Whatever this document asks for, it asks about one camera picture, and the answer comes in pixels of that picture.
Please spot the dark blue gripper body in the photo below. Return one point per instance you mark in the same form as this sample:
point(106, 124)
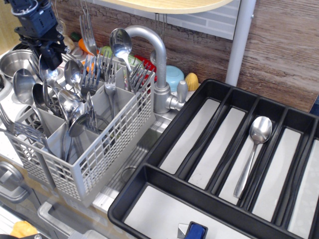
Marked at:
point(37, 19)

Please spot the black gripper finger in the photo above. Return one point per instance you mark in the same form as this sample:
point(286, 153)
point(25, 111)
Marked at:
point(33, 43)
point(51, 53)

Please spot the large steel spoon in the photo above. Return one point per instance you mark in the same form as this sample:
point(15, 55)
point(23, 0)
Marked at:
point(51, 76)
point(23, 82)

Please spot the small steel spoon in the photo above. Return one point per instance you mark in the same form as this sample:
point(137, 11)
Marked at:
point(72, 75)

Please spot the tall steel spoon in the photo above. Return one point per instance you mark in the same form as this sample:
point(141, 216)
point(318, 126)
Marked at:
point(121, 45)

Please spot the grey plastic cutlery basket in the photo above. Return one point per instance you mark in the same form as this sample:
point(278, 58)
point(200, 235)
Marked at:
point(79, 168)

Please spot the steel spoon in tray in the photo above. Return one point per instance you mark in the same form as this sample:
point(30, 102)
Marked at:
point(259, 132)

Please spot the black cutlery tray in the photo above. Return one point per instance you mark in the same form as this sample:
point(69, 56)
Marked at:
point(190, 173)

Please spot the cream toy bread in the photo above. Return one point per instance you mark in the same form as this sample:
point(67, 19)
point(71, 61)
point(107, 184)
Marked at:
point(69, 43)

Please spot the hanging perforated ladle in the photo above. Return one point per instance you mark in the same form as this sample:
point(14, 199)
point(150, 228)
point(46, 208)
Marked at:
point(60, 23)

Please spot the steel pot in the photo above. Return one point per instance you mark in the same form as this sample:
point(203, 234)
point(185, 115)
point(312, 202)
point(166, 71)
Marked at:
point(15, 60)

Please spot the orange toy vegetable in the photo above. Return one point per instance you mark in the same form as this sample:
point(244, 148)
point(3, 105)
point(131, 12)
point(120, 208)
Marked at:
point(83, 47)

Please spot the hanging steel fork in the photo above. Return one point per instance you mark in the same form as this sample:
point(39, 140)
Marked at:
point(86, 29)

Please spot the steel fork centre compartment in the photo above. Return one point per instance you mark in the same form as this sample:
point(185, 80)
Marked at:
point(110, 87)

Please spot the steel fork left edge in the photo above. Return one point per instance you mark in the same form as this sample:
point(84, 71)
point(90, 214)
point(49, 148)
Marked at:
point(19, 128)

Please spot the red toy pepper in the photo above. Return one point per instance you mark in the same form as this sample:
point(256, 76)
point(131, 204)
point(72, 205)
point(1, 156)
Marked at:
point(147, 62)

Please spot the wooden shelf board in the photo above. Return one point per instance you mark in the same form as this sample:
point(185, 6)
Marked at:
point(171, 6)

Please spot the grey metal faucet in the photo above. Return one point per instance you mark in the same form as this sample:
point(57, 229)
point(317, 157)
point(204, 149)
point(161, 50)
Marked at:
point(164, 101)

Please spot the light blue bowl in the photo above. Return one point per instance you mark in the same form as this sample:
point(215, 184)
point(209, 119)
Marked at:
point(173, 75)

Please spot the yellow toy corn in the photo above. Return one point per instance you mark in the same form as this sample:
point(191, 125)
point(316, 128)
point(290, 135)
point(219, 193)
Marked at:
point(192, 81)

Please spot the blue object at bottom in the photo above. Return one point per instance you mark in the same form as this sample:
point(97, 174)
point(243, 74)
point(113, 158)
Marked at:
point(196, 231)

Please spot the white metal post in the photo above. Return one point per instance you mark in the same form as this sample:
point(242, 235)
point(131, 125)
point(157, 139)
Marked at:
point(244, 19)

